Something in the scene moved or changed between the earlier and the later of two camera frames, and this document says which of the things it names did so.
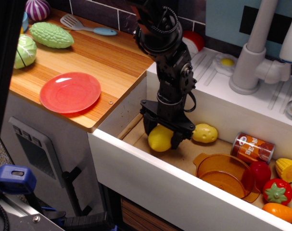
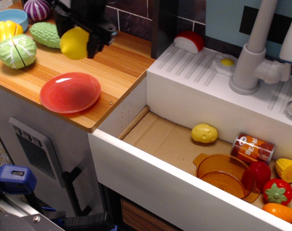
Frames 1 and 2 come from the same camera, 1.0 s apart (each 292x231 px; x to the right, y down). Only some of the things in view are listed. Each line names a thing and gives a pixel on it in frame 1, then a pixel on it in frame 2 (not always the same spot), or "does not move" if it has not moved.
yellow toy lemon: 159,138 to 73,43
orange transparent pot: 228,173 does not move
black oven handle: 68,176 does not move
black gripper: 170,110 to 91,14
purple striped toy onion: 37,10 does not move
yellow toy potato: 205,133 does not move
